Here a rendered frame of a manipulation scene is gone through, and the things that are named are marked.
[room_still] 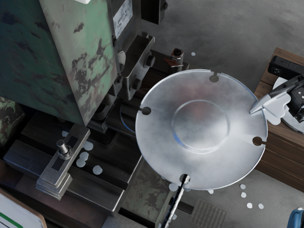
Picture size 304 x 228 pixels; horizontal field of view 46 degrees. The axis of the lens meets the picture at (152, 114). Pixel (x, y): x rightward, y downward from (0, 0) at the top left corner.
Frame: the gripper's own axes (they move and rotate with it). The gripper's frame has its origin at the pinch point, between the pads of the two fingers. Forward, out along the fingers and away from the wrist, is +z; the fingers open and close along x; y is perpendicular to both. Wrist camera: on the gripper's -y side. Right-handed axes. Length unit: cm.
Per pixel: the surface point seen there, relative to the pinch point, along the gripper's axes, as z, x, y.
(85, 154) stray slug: 38.4, 6.3, -10.8
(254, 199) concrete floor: -12, 81, 8
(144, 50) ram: 18.9, -18.9, -13.2
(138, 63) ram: 20.9, -18.2, -11.6
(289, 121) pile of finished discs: -29, 47, -5
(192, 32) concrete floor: -34, 83, -83
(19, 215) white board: 63, 24, -11
